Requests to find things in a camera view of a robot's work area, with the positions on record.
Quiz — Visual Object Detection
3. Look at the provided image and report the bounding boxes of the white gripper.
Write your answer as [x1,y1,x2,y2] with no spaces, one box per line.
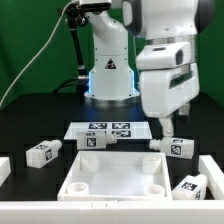
[140,63,199,137]

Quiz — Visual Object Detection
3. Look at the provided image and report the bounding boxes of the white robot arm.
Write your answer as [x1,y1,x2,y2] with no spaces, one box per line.
[81,0,216,136]

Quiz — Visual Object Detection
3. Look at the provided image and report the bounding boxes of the white marker sheet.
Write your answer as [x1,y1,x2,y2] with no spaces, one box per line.
[64,122,152,140]

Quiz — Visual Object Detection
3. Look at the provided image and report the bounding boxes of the white square tabletop panel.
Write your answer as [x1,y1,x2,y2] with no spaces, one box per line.
[57,151,172,201]

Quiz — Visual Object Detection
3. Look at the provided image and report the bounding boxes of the white front fence bar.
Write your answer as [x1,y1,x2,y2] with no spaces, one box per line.
[0,200,224,224]

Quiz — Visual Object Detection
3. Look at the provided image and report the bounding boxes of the white left fence block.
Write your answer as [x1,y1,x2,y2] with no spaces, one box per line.
[0,157,11,187]

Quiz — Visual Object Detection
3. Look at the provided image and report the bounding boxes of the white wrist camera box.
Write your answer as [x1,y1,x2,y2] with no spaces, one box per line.
[136,42,192,70]

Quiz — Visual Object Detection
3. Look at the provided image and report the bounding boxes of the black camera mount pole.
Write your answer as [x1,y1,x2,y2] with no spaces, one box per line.
[54,2,88,95]

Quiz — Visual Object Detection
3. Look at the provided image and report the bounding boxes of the grey cable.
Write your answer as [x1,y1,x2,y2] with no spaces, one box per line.
[0,0,78,108]

